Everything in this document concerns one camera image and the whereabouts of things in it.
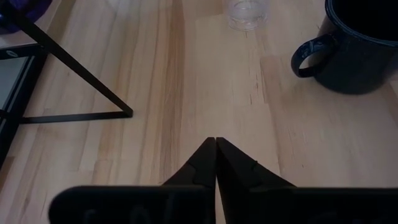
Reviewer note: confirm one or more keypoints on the purple faceted plastic cup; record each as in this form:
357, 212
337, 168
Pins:
28, 9

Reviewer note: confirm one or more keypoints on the dark blue enamel mug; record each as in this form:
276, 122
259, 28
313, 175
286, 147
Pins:
357, 53

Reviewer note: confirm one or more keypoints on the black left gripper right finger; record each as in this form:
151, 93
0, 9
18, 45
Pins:
236, 174

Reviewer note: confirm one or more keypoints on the small clear footed cup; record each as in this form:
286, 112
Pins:
247, 15

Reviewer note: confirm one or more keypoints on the black table edge rail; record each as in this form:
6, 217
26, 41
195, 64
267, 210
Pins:
28, 51

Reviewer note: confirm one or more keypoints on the wooden shelf with black legs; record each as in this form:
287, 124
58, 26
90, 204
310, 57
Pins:
77, 69

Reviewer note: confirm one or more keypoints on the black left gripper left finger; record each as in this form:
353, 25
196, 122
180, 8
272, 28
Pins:
199, 171

